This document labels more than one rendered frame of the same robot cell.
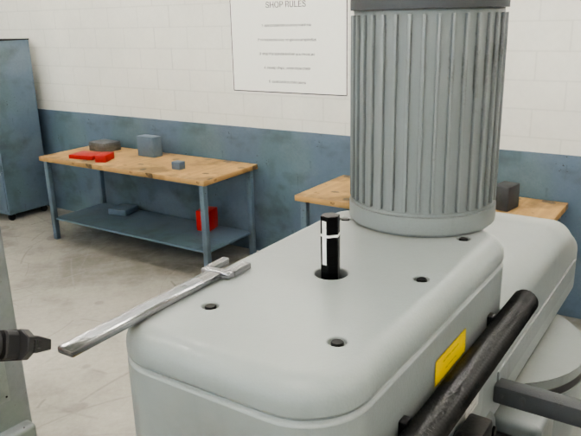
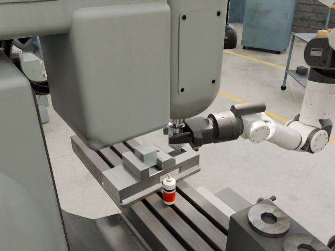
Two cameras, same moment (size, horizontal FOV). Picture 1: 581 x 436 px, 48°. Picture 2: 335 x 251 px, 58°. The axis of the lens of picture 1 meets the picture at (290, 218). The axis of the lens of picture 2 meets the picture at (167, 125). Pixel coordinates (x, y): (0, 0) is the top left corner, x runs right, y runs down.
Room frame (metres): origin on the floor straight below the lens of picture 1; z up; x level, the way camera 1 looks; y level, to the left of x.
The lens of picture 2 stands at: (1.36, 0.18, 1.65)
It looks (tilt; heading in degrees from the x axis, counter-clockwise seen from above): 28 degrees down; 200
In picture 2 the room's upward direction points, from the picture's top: straight up
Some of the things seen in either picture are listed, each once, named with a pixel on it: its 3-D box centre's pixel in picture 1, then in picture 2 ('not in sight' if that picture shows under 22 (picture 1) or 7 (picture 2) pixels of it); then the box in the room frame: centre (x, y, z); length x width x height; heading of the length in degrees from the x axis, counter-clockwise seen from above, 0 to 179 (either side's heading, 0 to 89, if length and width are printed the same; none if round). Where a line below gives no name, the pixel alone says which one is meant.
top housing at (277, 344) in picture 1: (338, 332); not in sight; (0.68, -0.05, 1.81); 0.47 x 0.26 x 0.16; 146
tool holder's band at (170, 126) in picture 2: not in sight; (176, 125); (0.67, -0.04, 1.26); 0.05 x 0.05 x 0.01
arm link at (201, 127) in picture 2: not in sight; (206, 130); (0.62, 0.03, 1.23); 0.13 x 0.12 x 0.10; 37
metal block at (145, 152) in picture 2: not in sight; (145, 155); (0.58, -0.19, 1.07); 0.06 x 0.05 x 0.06; 57
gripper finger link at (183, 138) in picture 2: not in sight; (180, 139); (0.70, -0.02, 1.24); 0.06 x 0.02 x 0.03; 127
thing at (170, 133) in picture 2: not in sight; (176, 135); (0.67, -0.04, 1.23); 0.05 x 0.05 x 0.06
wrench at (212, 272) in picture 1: (163, 300); not in sight; (0.60, 0.13, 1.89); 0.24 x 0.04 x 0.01; 147
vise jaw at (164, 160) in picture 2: not in sight; (158, 155); (0.53, -0.16, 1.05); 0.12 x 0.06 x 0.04; 57
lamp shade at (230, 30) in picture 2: not in sight; (224, 35); (0.50, 0.04, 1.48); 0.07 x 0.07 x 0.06
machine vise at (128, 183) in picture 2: not in sight; (153, 165); (0.55, -0.17, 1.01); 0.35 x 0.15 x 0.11; 147
